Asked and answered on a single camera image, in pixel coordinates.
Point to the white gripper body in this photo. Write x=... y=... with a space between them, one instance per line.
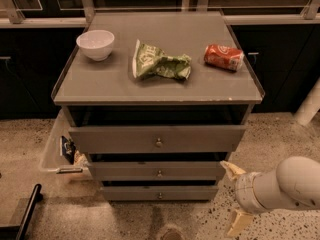
x=244 y=191

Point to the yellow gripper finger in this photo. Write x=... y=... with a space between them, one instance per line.
x=233 y=171
x=239 y=220

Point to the grey bottom drawer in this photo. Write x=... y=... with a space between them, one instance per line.
x=159 y=193

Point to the grey drawer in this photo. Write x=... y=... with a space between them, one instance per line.
x=159 y=193
x=156 y=139
x=156 y=171

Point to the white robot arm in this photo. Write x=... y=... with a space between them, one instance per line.
x=293 y=185

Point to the grey middle drawer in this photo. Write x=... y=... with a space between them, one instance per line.
x=156 y=171

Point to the grey top drawer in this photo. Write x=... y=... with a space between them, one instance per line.
x=156 y=139

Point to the grey drawer cabinet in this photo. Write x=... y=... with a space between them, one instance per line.
x=106 y=93

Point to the red soda can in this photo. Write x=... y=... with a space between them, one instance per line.
x=224 y=57

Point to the green crumpled chip bag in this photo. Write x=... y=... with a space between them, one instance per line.
x=149 y=60

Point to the dark background counter cabinets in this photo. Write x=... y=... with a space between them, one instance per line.
x=279 y=37

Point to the dark snack package in bin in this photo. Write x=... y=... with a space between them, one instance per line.
x=68 y=149

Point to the clear plastic bin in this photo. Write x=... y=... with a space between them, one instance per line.
x=52 y=162

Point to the white bowl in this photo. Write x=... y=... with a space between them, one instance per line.
x=96 y=44

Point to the black bar object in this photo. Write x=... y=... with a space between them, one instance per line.
x=18 y=232

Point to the white post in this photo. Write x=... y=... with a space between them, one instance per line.
x=310 y=106

